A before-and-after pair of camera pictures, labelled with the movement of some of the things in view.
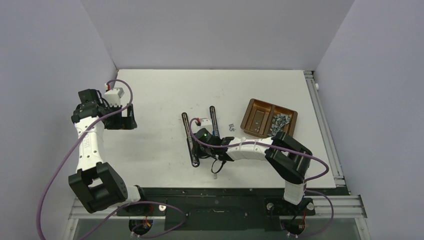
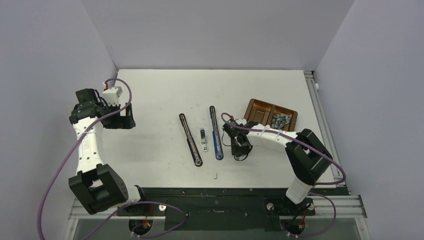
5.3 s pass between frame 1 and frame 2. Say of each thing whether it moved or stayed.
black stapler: stayed
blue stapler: stayed
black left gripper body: stayed
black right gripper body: moved
